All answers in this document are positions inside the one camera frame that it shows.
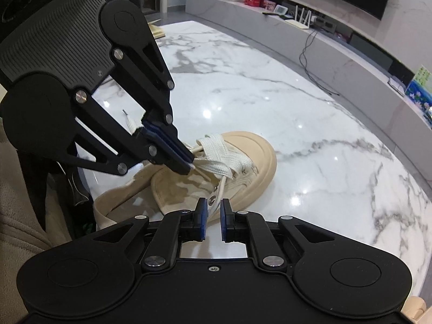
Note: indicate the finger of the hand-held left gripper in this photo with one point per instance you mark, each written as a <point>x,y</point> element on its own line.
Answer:
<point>170,164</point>
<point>165,141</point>

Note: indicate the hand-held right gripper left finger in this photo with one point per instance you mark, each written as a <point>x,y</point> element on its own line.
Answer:
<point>202,221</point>

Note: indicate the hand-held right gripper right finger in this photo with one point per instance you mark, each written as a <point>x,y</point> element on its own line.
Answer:
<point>222,221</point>

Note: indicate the white shoelace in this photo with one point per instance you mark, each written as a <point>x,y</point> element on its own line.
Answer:
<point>222,155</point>

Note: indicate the beige canvas shoe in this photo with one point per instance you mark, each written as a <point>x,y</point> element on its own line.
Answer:
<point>256,165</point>

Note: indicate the beige flat pad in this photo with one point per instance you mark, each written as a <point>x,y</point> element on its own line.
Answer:
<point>157,31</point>

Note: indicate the black remote control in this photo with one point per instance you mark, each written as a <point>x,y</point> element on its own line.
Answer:
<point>268,13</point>

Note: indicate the red gift box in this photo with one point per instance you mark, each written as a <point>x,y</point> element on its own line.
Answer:
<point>253,0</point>

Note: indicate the person's beige fleece clothing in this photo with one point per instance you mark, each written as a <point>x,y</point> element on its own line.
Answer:
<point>20,243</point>

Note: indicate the floral gift box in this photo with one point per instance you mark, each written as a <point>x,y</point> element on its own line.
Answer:
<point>270,5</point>

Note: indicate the white desk clock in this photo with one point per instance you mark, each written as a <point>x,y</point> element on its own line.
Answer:
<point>280,8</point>

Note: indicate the white router with antennas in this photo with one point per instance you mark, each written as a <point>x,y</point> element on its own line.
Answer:
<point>300,18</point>

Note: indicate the beige rounded object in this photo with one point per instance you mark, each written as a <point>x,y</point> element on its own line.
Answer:
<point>415,310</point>

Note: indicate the white tablet device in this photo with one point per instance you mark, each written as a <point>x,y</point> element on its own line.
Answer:
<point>395,85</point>

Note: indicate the lotus painting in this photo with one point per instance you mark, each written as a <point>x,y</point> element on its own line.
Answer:
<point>418,87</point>

